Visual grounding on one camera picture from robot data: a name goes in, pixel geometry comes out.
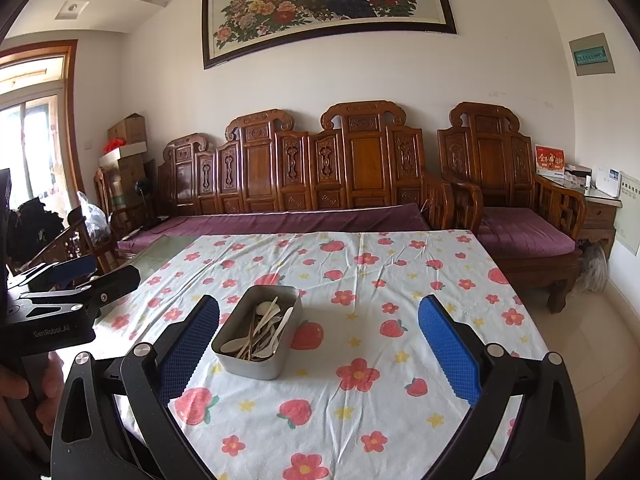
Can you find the grey wall panel box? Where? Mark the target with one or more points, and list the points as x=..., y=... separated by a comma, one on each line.
x=592, y=55

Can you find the white flat box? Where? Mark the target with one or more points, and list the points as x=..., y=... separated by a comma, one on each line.
x=124, y=154

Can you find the light bamboo chopstick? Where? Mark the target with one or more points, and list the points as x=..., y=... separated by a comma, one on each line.
x=247, y=340

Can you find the framed peacock flower painting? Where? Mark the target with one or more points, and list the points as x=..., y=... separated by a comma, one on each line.
x=325, y=5

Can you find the purple armchair cushion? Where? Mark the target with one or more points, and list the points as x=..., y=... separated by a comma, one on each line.
x=525, y=230

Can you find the floral strawberry tablecloth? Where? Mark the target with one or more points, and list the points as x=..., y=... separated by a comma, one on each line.
x=350, y=410

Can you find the person's left hand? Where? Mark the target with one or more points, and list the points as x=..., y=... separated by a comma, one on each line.
x=52, y=380

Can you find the black clothing pile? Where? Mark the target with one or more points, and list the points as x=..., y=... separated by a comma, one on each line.
x=40, y=227

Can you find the wooden door frame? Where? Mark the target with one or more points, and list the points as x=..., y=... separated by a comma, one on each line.
x=70, y=120

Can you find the carved wooden sofa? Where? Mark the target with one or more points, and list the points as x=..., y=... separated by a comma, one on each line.
x=300, y=170

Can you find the tissue box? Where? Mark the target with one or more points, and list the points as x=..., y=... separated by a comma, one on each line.
x=578, y=175

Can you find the white soup spoon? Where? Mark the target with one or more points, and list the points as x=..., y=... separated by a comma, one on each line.
x=263, y=307

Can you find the red artificial flowers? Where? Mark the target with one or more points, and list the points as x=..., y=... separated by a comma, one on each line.
x=114, y=145

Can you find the clear plastic bag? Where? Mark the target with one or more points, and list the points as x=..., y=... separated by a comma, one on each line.
x=95, y=217

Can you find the red desk calendar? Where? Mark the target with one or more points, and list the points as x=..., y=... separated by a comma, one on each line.
x=550, y=160

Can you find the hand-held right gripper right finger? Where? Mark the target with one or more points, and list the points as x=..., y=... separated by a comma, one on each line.
x=445, y=350

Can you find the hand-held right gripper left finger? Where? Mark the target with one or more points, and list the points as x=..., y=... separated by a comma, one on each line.
x=192, y=350

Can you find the metal spoon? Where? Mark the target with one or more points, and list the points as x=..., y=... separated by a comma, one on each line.
x=260, y=355

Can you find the purple sofa cushion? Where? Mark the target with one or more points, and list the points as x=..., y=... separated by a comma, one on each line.
x=280, y=220

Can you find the white bag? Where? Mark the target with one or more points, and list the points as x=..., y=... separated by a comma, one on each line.
x=592, y=267

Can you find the wooden side table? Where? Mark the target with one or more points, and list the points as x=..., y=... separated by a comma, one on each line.
x=600, y=217

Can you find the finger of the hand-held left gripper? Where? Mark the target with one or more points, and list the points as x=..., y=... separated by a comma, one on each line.
x=75, y=267
x=112, y=282

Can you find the rectangular metal tray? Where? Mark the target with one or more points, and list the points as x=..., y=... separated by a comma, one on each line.
x=235, y=367

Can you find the wooden side chair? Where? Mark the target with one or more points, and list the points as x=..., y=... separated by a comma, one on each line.
x=125, y=195

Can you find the carved wooden armchair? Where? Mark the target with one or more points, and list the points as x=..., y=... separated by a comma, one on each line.
x=490, y=160

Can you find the brown cardboard box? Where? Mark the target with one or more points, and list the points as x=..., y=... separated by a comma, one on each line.
x=127, y=130

